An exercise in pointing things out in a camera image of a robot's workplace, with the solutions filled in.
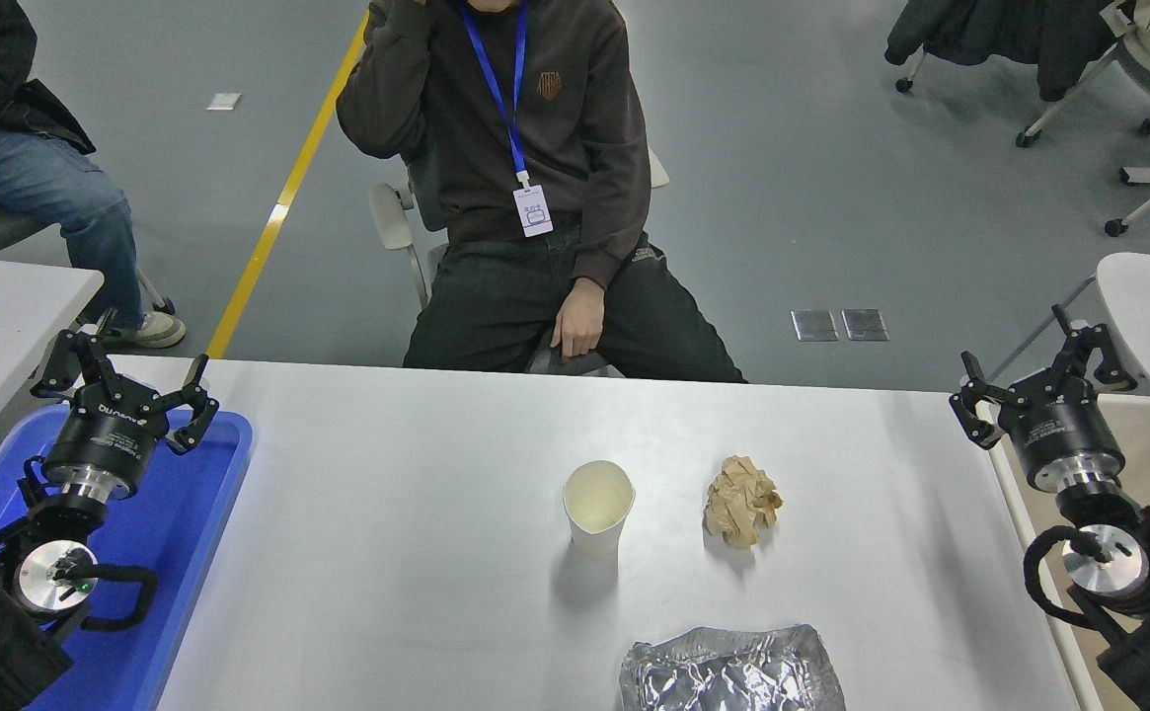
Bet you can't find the blue lanyard with badge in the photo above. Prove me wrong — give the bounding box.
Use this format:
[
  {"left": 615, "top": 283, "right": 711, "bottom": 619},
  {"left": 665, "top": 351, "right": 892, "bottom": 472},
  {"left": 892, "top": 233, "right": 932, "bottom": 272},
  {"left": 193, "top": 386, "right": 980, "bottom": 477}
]
[{"left": 458, "top": 0, "right": 554, "bottom": 239}]

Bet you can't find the blue plastic tray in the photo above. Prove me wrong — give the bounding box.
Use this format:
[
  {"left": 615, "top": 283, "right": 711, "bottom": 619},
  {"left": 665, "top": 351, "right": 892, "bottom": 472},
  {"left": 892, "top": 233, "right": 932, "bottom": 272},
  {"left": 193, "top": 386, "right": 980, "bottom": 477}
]
[{"left": 0, "top": 405, "right": 255, "bottom": 711}]

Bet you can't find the white and grey chair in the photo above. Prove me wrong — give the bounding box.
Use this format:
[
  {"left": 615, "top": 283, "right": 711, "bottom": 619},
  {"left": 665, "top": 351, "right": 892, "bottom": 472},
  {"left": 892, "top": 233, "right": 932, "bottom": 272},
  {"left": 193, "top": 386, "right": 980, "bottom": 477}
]
[{"left": 369, "top": 148, "right": 670, "bottom": 376}]

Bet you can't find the dark jacket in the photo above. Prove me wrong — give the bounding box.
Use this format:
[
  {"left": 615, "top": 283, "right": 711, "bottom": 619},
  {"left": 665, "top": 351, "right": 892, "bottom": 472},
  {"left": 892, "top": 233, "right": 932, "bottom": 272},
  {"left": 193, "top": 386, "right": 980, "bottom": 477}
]
[{"left": 883, "top": 0, "right": 1128, "bottom": 103}]

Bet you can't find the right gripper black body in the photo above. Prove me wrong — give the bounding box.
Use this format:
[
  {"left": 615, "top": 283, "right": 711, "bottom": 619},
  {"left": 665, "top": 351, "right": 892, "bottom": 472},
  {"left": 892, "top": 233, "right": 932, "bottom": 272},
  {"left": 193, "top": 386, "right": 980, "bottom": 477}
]
[{"left": 999, "top": 373, "right": 1126, "bottom": 492}]

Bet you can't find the person's left hand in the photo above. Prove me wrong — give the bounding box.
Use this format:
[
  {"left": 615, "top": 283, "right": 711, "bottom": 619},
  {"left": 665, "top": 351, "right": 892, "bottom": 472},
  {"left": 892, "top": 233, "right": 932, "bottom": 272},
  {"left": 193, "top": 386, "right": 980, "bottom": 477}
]
[{"left": 550, "top": 276, "right": 607, "bottom": 361}]

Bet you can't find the person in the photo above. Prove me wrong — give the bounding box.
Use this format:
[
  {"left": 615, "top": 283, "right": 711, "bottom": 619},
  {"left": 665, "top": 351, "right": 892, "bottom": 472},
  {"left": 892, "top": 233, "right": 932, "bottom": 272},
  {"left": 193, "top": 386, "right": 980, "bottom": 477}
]
[
  {"left": 336, "top": 0, "right": 748, "bottom": 384},
  {"left": 0, "top": 0, "right": 188, "bottom": 350}
]

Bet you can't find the crumpled tan paper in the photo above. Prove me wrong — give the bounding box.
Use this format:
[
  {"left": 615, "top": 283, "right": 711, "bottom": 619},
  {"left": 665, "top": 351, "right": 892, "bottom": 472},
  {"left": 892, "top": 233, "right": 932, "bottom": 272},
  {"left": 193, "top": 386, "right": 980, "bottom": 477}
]
[{"left": 702, "top": 455, "right": 785, "bottom": 549}]

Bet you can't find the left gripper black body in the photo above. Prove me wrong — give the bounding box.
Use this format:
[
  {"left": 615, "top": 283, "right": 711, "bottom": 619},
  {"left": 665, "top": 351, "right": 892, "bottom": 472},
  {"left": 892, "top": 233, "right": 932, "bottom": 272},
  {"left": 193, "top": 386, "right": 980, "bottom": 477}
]
[{"left": 44, "top": 388, "right": 171, "bottom": 482}]

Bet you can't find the white paper cup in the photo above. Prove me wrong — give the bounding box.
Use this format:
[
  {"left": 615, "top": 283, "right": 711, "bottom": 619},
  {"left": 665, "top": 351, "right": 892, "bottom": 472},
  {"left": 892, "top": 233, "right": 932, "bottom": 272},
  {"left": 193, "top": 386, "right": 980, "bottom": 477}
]
[{"left": 563, "top": 460, "right": 636, "bottom": 559}]

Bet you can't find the silver foil tray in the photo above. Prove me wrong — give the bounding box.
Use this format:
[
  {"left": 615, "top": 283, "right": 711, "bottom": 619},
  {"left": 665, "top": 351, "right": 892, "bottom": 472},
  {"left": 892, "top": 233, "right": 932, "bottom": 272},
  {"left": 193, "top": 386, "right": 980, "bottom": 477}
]
[{"left": 619, "top": 624, "right": 847, "bottom": 711}]

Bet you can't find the white side table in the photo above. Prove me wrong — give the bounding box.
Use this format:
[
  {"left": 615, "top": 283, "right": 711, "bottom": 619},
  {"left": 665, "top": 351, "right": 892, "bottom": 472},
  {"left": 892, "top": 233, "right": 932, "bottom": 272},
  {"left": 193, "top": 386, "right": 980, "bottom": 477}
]
[{"left": 0, "top": 255, "right": 105, "bottom": 465}]

